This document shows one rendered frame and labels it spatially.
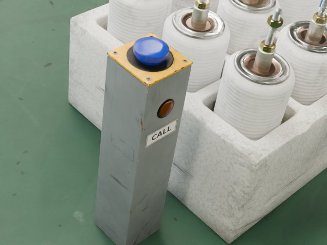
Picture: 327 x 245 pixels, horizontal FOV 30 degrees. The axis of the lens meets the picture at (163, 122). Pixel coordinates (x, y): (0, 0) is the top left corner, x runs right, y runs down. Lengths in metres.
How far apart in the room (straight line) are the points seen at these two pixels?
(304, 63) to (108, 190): 0.32
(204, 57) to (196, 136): 0.11
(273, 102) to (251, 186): 0.12
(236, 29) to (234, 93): 0.16
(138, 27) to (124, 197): 0.27
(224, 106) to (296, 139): 0.11
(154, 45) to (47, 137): 0.40
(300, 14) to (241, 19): 0.14
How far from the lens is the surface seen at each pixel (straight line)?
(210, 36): 0.85
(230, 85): 0.81
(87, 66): 0.99
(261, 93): 0.79
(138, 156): 0.73
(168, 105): 0.70
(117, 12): 0.93
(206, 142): 0.84
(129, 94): 0.69
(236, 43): 0.95
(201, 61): 0.86
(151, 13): 0.92
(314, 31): 0.89
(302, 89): 0.90
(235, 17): 0.93
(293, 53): 0.88
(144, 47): 0.68
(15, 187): 0.96
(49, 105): 1.09
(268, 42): 0.79
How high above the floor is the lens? 0.73
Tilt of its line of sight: 43 degrees down
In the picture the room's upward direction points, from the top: 10 degrees clockwise
